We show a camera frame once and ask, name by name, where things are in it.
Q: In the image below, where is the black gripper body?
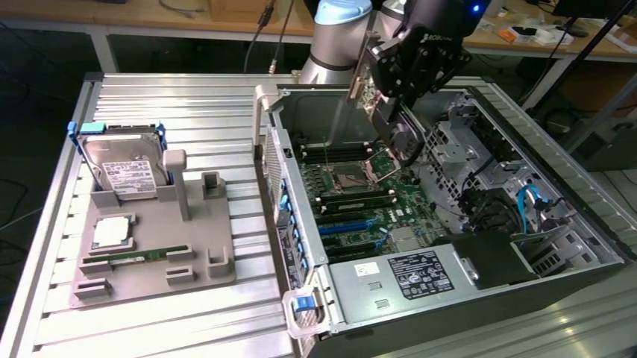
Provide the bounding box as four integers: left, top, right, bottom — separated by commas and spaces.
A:
392, 10, 471, 53

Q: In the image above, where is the green gpu card black fan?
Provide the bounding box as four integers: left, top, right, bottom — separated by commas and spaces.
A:
345, 31, 427, 168

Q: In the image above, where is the black RAM slot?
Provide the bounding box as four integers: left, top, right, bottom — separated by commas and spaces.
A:
300, 146, 372, 157
311, 186, 392, 198
303, 149, 373, 161
313, 189, 394, 202
299, 143, 372, 154
303, 153, 375, 165

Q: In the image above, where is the black long expansion slot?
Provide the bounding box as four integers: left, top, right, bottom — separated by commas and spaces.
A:
315, 213, 387, 227

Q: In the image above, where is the blue expansion slot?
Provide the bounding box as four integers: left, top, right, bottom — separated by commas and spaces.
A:
316, 220, 377, 235

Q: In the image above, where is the white and black device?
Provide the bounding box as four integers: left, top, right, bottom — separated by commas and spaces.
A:
511, 25, 568, 46

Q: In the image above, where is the silver disk bay cage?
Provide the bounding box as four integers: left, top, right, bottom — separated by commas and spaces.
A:
422, 91, 536, 210

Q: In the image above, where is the silver socket cover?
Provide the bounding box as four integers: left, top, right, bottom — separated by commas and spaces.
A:
365, 147, 404, 176

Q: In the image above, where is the black monitor stand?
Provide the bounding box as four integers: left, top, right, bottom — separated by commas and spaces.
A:
550, 0, 588, 37

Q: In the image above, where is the CPU socket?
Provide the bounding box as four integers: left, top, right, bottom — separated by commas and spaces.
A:
329, 162, 372, 191

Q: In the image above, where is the black tripod pole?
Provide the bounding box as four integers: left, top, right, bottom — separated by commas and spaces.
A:
566, 0, 631, 75

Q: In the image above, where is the green RAM stick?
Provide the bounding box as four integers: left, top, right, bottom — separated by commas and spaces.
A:
81, 245, 193, 265
323, 195, 392, 210

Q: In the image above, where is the green motherboard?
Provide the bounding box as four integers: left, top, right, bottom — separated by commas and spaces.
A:
292, 141, 451, 262

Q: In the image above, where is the black computer tower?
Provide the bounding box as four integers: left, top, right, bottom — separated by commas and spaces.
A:
571, 119, 637, 173

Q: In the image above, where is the silver chipset heatsink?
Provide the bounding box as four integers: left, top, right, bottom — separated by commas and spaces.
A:
390, 227, 431, 253

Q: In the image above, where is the black plastic shroud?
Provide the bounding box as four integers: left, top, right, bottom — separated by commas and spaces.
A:
451, 234, 542, 292

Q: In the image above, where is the silver hard disk blue caddy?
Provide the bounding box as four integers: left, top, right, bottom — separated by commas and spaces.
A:
66, 119, 169, 197

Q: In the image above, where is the grey parts rack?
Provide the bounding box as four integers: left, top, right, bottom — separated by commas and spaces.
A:
68, 148, 235, 310

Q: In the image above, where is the grey power supply unit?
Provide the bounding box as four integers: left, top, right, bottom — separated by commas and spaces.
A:
325, 248, 479, 326

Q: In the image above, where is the black silver PC case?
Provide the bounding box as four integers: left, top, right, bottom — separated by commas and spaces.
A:
251, 84, 637, 358

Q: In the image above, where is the silver CPU chip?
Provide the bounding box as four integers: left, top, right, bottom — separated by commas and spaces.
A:
92, 218, 136, 250

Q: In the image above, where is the dark hanging cable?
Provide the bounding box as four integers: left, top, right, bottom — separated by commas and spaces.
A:
267, 0, 295, 74
244, 0, 277, 74

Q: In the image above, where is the wooden desk white frame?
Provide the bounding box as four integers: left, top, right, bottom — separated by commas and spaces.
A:
0, 0, 319, 74
462, 0, 637, 109

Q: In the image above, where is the blue data wire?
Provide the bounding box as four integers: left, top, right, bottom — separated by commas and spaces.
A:
515, 183, 542, 235

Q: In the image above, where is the black power wire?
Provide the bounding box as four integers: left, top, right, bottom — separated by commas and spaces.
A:
458, 158, 516, 235

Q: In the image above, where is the black data wire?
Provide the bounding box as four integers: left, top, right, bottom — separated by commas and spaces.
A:
531, 195, 572, 234

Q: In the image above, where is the grey coiled cable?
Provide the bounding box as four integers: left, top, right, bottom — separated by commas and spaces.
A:
157, 0, 205, 20

